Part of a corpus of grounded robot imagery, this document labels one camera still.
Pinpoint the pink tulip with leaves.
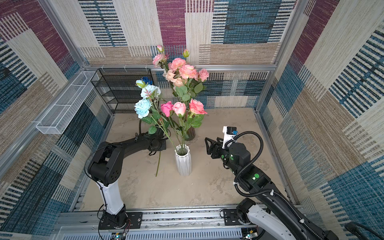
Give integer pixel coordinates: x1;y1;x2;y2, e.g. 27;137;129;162
155;152;162;177

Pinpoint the red glass vase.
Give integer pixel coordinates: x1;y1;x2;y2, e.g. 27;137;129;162
184;127;196;141

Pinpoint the white ribbed ceramic vase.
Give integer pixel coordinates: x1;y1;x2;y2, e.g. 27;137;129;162
175;145;192;177

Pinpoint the pink rose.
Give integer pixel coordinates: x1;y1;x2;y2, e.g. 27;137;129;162
184;99;208;132

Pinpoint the light blue carnation spray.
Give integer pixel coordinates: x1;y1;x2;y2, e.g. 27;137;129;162
134;79;174;147

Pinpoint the magenta rose stem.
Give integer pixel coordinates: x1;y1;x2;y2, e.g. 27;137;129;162
161;102;182;149

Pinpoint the light pink rose stem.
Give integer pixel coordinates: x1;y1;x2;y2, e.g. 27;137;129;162
173;102;188;156

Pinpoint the blue rose stem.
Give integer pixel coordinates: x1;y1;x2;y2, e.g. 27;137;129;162
141;77;153;85

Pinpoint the pink carnation spray stem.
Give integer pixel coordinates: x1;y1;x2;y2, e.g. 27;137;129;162
165;50;204;103

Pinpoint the pale peach carnation spray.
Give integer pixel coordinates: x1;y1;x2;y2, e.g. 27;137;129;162
153;45;186;87

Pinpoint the pink rose spray stem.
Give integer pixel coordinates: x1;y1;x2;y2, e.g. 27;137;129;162
198;69;210;82

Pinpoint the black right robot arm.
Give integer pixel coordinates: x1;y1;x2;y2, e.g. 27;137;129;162
205;127;338;240

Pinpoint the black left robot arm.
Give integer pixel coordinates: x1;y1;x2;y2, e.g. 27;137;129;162
84;127;167;230

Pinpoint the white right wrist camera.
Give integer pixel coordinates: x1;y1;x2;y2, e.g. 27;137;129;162
222;126;238;149

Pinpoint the black wire shelf rack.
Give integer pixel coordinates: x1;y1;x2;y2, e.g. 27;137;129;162
91;68;158;114

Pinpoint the white wire mesh basket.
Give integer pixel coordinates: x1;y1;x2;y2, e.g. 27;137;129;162
36;71;95;135

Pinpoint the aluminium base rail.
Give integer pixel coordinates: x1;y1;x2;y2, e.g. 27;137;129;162
53;203;310;240

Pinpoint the black cable bottom right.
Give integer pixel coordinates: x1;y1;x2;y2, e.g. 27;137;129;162
344;221;384;240

